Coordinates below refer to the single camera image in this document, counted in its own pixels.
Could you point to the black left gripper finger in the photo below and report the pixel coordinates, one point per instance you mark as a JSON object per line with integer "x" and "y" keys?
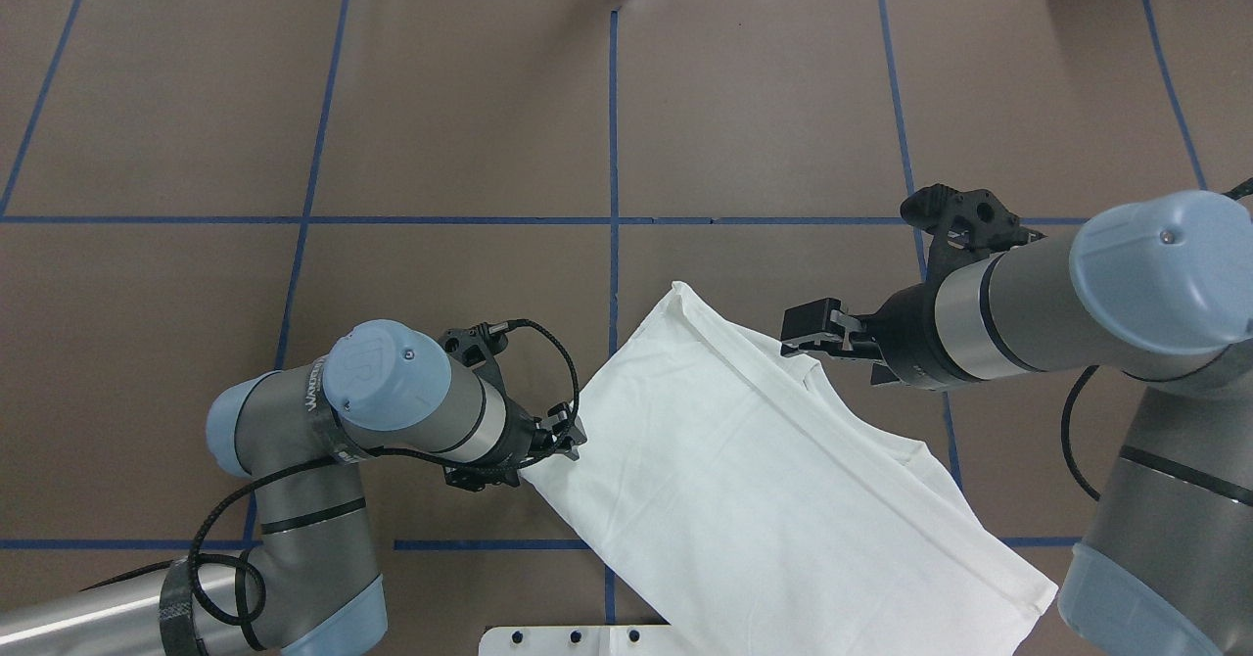
{"x": 566, "y": 431}

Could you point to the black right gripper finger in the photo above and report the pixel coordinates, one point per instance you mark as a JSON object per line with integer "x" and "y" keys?
{"x": 822, "y": 326}

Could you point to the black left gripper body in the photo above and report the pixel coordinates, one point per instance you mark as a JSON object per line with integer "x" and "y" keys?
{"x": 520, "y": 438}

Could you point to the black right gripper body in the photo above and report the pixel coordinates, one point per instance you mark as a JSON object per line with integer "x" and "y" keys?
{"x": 907, "y": 337}

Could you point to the white long-sleeve printed shirt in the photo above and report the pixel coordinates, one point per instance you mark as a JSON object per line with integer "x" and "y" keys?
{"x": 739, "y": 496}

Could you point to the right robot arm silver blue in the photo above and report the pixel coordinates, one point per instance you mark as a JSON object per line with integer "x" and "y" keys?
{"x": 1149, "y": 305}

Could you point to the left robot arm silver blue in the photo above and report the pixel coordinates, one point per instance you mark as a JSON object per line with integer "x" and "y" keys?
{"x": 287, "y": 562}

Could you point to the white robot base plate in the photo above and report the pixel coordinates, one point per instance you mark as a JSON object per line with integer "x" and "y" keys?
{"x": 582, "y": 640}

